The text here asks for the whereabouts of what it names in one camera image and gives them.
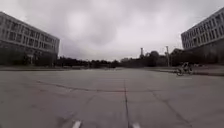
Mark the row of dark trees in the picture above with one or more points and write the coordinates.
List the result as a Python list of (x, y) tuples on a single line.
[(100, 63)]

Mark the tall chimney tower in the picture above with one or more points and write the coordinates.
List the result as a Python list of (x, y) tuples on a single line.
[(141, 51)]

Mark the grey concrete paved plaza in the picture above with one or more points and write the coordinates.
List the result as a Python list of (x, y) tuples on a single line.
[(100, 100)]

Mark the pale pole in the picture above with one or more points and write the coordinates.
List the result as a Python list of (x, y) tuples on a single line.
[(167, 56)]

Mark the robot's own part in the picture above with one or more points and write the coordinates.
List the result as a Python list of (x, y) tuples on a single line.
[(136, 125), (76, 124)]

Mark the person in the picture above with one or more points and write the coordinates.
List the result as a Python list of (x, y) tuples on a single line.
[(185, 66)]

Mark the dark grass strip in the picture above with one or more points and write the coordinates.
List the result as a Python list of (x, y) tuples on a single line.
[(30, 68), (206, 70)]

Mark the long grey windowed building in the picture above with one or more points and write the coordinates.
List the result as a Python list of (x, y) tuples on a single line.
[(206, 33), (23, 38)]

